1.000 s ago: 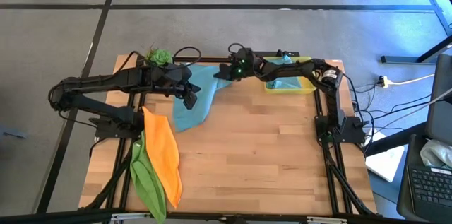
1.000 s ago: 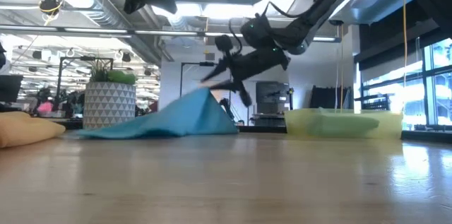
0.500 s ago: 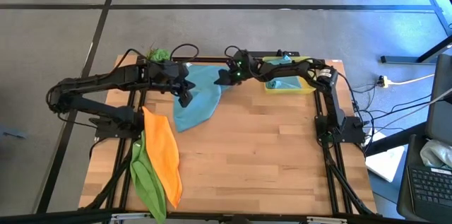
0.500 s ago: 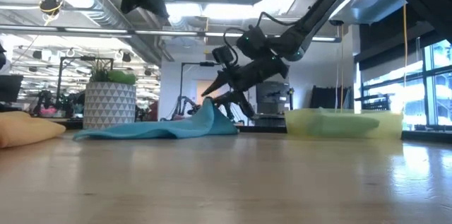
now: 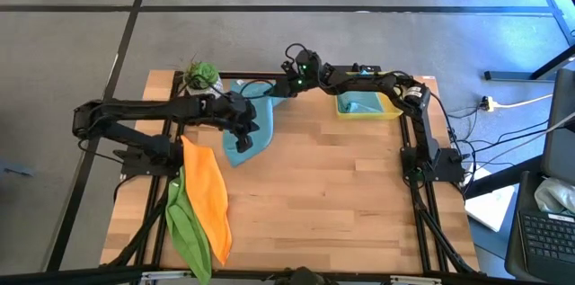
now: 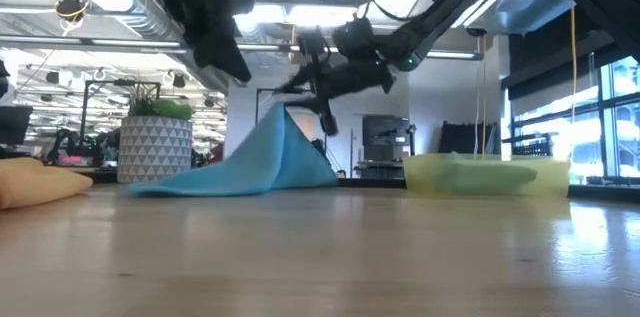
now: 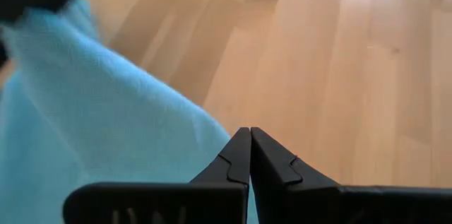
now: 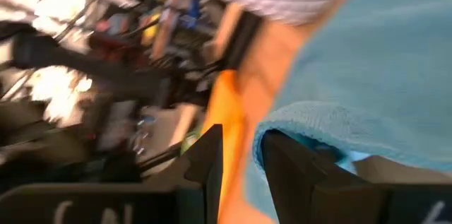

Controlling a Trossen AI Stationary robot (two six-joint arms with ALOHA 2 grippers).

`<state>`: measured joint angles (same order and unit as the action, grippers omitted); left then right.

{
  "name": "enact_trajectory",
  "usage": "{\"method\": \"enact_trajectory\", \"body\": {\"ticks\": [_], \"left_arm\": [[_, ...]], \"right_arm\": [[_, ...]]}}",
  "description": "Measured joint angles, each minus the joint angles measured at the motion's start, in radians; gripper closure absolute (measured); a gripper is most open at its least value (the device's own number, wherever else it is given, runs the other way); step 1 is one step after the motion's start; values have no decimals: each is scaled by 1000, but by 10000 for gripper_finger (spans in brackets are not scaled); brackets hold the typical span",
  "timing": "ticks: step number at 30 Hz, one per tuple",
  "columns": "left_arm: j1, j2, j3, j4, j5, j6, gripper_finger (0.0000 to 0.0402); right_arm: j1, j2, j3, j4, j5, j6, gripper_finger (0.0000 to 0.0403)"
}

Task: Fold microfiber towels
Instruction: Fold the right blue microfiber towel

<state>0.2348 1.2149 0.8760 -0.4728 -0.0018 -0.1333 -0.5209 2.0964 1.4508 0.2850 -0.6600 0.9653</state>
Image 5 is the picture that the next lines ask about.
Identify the succulent in white patterned pot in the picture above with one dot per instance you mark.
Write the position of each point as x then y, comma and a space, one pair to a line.
204, 73

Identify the blue microfiber towel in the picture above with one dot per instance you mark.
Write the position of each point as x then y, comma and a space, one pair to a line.
262, 132
359, 105

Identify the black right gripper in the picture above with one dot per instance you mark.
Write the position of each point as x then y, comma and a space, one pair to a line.
307, 71

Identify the green microfiber towel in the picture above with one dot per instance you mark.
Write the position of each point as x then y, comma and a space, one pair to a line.
184, 235

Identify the grey monitor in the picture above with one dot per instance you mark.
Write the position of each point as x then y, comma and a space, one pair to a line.
561, 141

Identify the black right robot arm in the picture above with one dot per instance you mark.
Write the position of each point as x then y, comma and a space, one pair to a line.
359, 82

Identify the white flat box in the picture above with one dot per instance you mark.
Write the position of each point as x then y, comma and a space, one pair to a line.
489, 208

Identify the white plastic bag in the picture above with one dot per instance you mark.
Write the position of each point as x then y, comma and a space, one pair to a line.
554, 195

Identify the yellow plastic tray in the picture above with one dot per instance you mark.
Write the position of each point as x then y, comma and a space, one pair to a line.
368, 116

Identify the orange microfiber towel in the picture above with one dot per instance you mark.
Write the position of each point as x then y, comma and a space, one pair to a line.
204, 195

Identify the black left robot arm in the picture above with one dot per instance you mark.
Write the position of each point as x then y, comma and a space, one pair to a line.
148, 107

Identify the white power plug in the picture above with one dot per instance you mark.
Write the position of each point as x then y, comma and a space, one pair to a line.
489, 104

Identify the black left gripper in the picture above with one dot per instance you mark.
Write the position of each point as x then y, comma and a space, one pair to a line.
236, 112

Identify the black bar device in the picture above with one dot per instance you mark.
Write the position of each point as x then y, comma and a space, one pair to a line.
373, 69

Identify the person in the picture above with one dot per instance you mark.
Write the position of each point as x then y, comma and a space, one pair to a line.
305, 277

